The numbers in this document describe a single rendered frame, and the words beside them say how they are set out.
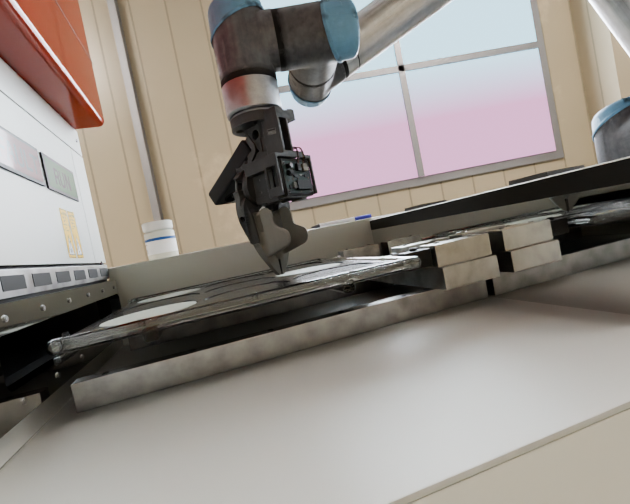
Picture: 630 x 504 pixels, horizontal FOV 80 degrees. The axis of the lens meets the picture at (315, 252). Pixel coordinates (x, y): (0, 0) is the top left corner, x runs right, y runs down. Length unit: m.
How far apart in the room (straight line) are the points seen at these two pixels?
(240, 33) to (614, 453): 0.53
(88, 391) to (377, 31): 0.64
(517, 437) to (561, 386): 0.07
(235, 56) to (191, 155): 1.86
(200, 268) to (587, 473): 0.65
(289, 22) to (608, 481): 0.53
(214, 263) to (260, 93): 0.37
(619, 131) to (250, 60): 0.62
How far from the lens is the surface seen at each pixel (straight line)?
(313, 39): 0.55
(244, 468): 0.26
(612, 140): 0.86
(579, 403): 0.28
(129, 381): 0.45
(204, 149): 2.37
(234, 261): 0.77
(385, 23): 0.72
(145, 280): 0.78
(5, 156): 0.51
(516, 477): 0.24
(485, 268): 0.51
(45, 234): 0.56
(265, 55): 0.55
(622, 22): 0.75
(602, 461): 0.28
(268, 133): 0.50
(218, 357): 0.44
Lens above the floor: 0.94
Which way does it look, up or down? 2 degrees down
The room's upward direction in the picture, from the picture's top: 11 degrees counter-clockwise
